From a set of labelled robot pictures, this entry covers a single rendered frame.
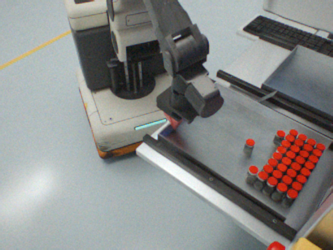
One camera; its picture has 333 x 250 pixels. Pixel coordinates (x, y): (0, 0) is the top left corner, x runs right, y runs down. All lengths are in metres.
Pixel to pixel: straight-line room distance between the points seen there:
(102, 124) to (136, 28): 0.57
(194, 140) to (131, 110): 0.96
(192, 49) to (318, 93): 0.53
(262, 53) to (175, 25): 0.58
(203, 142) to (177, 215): 0.91
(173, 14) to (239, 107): 0.39
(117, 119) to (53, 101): 0.75
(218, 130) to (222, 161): 0.10
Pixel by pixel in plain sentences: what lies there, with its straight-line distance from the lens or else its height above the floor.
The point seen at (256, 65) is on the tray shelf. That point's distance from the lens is 1.04.
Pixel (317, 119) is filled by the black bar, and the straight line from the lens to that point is 0.88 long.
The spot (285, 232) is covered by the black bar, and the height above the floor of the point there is 0.90.
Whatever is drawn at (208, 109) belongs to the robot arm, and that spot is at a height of 1.06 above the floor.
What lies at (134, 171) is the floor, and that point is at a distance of 1.76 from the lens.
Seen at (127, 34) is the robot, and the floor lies 0.80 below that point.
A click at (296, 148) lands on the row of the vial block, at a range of 0.75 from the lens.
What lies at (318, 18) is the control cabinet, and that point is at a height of 0.85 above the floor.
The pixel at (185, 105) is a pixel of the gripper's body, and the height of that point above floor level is 1.01.
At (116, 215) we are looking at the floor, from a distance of 1.64.
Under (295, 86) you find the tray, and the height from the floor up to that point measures 0.88.
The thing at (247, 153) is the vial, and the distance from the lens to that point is 0.74.
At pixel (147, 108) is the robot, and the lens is 1.69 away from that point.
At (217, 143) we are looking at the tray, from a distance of 0.76.
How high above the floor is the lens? 1.47
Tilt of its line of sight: 48 degrees down
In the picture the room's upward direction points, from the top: straight up
